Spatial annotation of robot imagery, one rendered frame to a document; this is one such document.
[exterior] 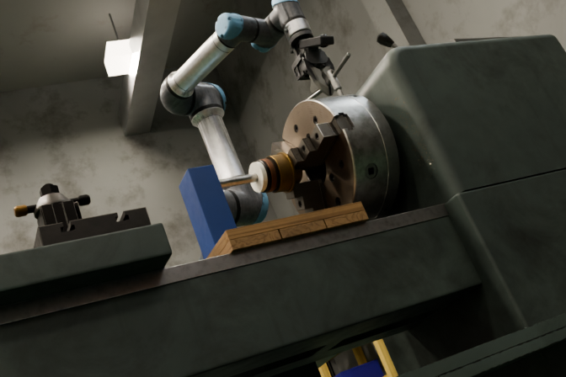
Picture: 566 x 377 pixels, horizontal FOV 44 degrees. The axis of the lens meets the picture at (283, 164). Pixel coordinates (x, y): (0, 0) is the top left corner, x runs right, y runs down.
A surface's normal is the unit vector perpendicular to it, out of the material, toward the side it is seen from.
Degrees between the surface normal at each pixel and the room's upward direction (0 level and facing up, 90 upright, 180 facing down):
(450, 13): 90
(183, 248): 90
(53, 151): 90
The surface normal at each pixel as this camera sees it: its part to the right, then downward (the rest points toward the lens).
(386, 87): -0.86, 0.15
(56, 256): 0.36, -0.50
